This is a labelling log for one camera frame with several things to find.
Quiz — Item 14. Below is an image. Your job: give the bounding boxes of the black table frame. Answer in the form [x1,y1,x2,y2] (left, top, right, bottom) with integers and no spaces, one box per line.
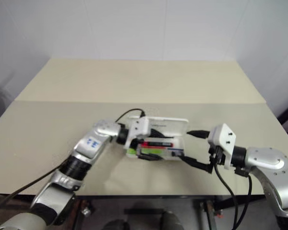
[76,194,266,211]

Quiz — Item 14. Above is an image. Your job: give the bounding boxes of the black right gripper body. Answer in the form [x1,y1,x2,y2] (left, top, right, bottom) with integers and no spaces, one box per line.
[207,146,225,173]

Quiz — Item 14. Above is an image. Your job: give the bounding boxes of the black table leg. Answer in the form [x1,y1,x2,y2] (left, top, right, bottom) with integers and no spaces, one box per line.
[198,200,218,230]

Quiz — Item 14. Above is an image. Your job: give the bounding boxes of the white plastic pencil case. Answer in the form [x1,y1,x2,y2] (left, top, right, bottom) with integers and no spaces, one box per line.
[126,115,190,161]

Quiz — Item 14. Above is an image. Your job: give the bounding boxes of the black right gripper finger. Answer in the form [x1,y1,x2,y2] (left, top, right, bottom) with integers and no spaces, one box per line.
[187,130,210,139]
[180,155,213,173]

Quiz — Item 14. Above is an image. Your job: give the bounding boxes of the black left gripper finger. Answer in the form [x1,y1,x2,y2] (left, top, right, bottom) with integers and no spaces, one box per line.
[149,128,176,139]
[140,154,164,161]

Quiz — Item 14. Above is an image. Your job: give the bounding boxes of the green marker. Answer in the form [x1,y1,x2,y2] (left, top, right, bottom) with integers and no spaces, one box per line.
[140,148,184,157]

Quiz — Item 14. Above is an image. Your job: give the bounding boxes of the red marker with black band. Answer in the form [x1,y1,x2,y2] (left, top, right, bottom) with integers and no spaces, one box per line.
[141,141,175,148]

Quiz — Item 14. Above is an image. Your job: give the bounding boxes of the black crossbar under table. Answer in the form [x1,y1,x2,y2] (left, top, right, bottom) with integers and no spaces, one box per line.
[124,207,163,215]

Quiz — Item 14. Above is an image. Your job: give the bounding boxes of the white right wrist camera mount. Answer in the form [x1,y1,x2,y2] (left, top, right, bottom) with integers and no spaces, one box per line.
[208,123,237,171]

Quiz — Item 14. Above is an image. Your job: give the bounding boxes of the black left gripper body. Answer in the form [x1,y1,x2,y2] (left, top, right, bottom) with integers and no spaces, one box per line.
[131,138,145,159]

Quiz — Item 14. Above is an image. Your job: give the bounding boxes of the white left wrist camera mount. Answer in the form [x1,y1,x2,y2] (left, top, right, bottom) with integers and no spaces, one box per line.
[123,117,150,157]

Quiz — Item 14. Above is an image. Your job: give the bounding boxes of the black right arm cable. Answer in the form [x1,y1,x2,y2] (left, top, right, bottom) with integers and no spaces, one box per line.
[214,164,253,230]

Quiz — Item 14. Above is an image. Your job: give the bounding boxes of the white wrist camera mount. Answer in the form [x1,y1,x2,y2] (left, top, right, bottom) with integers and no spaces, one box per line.
[123,117,150,157]
[208,123,237,171]

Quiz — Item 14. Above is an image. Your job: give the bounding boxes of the rusty metal table leg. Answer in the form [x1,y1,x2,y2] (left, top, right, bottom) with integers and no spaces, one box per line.
[73,200,92,230]

